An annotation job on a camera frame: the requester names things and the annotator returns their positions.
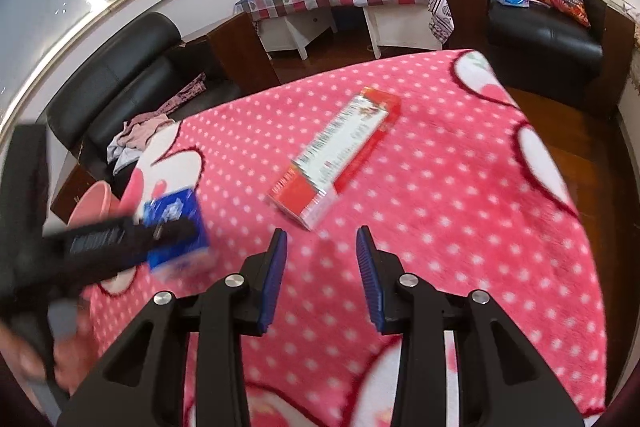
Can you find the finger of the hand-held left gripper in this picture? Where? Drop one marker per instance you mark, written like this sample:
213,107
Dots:
160,234

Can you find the black armchair with cushion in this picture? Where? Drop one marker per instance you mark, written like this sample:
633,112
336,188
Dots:
540,52

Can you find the plain pink garment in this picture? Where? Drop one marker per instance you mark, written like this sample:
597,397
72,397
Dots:
147,127

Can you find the white cloth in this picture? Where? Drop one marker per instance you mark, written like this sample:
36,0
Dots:
125,154

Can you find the person's left hand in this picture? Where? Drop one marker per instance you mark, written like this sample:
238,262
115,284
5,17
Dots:
75,362

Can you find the long red box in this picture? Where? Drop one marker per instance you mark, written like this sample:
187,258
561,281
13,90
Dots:
350,142

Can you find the pink polka-dot blanket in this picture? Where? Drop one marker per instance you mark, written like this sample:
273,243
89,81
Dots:
450,207

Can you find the white table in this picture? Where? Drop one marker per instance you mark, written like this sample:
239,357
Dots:
385,29

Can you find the patterned pink garment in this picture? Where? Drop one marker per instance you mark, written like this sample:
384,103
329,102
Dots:
182,94

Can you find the black armchair with clothes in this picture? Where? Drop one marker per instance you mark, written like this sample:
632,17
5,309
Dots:
125,62

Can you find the pink plastic bin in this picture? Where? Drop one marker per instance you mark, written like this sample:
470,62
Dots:
92,202

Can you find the blue packet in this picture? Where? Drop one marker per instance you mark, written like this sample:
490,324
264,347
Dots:
172,207

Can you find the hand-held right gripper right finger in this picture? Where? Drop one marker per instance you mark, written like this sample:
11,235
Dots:
370,279

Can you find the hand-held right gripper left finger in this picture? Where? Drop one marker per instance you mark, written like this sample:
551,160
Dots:
272,279

